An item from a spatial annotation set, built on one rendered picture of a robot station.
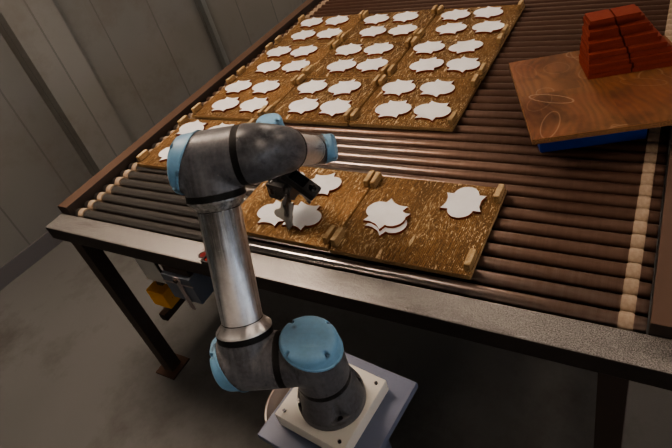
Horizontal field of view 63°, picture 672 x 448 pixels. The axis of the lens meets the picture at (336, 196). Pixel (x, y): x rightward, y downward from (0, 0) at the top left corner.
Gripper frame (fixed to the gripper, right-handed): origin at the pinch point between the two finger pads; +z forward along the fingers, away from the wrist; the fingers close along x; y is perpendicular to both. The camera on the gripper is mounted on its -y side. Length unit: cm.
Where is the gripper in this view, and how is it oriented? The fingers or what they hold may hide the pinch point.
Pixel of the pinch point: (301, 215)
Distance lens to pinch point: 169.9
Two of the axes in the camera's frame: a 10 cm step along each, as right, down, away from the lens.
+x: -4.8, 6.3, -6.2
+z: 1.7, 7.5, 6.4
